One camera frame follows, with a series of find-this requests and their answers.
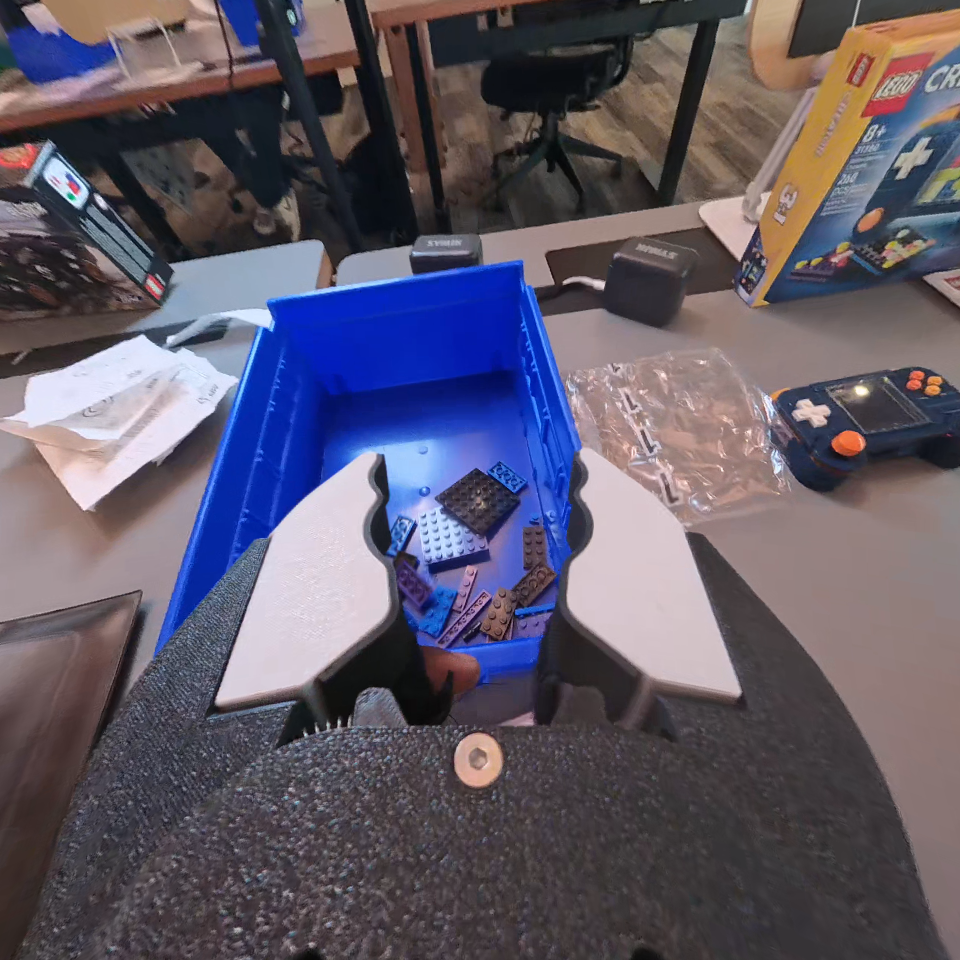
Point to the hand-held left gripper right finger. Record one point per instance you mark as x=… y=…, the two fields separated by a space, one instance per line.
x=652 y=600

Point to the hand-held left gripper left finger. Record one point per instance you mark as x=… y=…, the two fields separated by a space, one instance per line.
x=315 y=600

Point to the pile of brick plates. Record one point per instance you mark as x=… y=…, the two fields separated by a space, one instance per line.
x=450 y=536

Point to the person's left hand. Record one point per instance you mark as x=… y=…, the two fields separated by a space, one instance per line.
x=450 y=667

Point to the clear plastic bag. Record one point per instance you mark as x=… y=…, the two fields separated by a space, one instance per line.
x=675 y=427

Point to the crumpled white paper sheet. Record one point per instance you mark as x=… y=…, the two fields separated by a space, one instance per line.
x=112 y=420

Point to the dark blue brick game console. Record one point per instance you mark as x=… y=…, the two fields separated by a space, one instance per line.
x=862 y=420

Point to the black power adapter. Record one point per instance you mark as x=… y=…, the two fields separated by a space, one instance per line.
x=446 y=253
x=649 y=281

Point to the white panel stand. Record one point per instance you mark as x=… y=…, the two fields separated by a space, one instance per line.
x=731 y=225

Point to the brick instruction booklet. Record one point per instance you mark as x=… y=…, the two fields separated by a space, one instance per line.
x=943 y=289

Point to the dark printed box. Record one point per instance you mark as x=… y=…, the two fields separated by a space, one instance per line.
x=60 y=255

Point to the brick set box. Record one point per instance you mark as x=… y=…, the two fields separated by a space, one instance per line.
x=862 y=187

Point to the black office chair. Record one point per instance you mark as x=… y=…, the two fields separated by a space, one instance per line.
x=555 y=82

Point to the wooden office desk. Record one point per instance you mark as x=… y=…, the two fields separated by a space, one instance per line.
x=600 y=11
x=187 y=75

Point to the black wood-rimmed panel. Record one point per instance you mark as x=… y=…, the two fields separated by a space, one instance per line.
x=862 y=22

